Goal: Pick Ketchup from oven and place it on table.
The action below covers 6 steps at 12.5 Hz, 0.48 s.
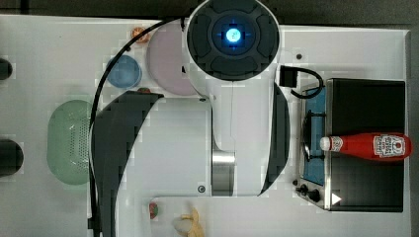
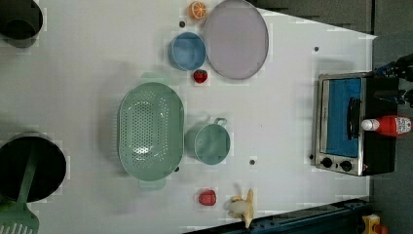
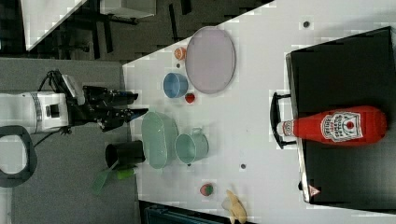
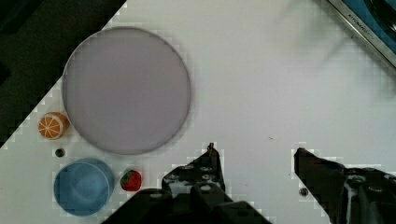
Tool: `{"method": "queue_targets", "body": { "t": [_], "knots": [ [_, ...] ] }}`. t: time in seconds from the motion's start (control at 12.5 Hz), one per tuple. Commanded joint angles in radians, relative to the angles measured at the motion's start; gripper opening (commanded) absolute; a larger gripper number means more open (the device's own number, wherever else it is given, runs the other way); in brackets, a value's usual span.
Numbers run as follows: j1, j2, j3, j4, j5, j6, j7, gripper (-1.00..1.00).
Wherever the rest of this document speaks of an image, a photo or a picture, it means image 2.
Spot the orange slice toy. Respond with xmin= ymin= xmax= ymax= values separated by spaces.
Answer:
xmin=188 ymin=1 xmax=207 ymax=20

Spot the black cylindrical container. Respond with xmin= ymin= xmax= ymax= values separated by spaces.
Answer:
xmin=0 ymin=0 xmax=43 ymax=49

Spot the blue crate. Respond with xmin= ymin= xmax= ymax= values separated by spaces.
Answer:
xmin=184 ymin=199 xmax=372 ymax=234

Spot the black toaster oven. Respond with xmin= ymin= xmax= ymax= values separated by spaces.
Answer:
xmin=313 ymin=73 xmax=398 ymax=176

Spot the teal mug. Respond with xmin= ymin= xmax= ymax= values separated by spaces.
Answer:
xmin=185 ymin=117 xmax=231 ymax=165

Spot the green slotted spatula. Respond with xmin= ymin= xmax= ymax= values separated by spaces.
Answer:
xmin=0 ymin=145 xmax=40 ymax=234

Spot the black pot with spatula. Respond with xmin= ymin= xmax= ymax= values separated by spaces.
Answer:
xmin=0 ymin=133 xmax=67 ymax=202

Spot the large grey round plate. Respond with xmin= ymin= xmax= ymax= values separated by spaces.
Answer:
xmin=203 ymin=0 xmax=269 ymax=79

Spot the red ketchup bottle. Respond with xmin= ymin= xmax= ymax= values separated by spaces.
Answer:
xmin=360 ymin=115 xmax=412 ymax=137

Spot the blue bowl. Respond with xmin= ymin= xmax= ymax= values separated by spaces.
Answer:
xmin=168 ymin=32 xmax=207 ymax=71

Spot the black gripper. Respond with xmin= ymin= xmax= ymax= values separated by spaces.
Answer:
xmin=374 ymin=54 xmax=413 ymax=82

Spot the green oval colander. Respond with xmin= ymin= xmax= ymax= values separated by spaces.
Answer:
xmin=117 ymin=72 xmax=185 ymax=191

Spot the peeled banana toy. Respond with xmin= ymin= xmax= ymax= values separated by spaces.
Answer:
xmin=228 ymin=188 xmax=254 ymax=228

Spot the yellow red toy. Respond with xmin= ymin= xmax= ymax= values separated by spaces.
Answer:
xmin=362 ymin=214 xmax=389 ymax=234

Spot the red strawberry toy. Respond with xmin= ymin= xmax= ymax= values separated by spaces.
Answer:
xmin=193 ymin=69 xmax=207 ymax=84

